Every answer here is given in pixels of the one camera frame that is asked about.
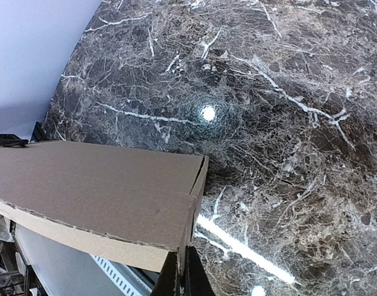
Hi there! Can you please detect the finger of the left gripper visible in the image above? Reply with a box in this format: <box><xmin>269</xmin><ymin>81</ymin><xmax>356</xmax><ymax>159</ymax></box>
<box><xmin>0</xmin><ymin>134</ymin><xmax>29</xmax><ymax>147</ymax></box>

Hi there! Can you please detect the white slotted cable duct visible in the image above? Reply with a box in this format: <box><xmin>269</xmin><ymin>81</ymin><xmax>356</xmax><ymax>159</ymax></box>
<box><xmin>90</xmin><ymin>255</ymin><xmax>153</xmax><ymax>296</ymax></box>

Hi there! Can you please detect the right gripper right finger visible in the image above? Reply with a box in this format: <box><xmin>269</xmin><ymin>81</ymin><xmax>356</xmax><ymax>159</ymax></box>
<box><xmin>184</xmin><ymin>246</ymin><xmax>215</xmax><ymax>296</ymax></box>

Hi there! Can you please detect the brown cardboard box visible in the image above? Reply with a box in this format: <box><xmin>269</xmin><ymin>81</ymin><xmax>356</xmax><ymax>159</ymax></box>
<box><xmin>0</xmin><ymin>141</ymin><xmax>209</xmax><ymax>272</ymax></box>

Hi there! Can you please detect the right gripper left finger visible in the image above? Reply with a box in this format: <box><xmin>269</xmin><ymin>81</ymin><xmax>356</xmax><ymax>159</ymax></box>
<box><xmin>151</xmin><ymin>252</ymin><xmax>180</xmax><ymax>296</ymax></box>

